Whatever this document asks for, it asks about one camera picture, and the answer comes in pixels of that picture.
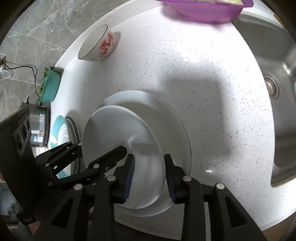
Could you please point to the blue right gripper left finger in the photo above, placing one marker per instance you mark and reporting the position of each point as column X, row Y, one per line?
column 128, row 170

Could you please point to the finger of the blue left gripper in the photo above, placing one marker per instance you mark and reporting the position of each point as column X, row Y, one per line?
column 60, row 157
column 96, row 169

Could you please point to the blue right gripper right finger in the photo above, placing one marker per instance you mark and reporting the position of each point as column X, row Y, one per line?
column 174, row 177

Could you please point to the teal floral plate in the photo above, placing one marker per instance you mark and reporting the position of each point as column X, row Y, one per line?
column 59, row 135

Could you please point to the large white bowl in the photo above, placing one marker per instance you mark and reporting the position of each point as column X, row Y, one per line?
column 161, row 118

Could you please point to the floral small ceramic bowl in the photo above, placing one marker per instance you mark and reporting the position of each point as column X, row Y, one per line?
column 98, row 45

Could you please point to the person's left hand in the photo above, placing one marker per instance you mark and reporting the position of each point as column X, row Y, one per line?
column 33, row 227

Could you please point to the stainless steel rice cooker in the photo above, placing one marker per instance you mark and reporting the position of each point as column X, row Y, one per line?
column 39, row 124

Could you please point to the teal bowl with greens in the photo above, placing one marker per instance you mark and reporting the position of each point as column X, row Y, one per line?
column 50, row 84

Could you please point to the purple plastic basin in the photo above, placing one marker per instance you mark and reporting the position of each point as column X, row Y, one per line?
column 209, row 11

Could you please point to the stainless steel sink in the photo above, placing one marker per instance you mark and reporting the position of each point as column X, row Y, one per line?
column 274, row 51

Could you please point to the wall power outlet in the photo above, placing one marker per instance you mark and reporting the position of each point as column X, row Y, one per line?
column 2, row 59

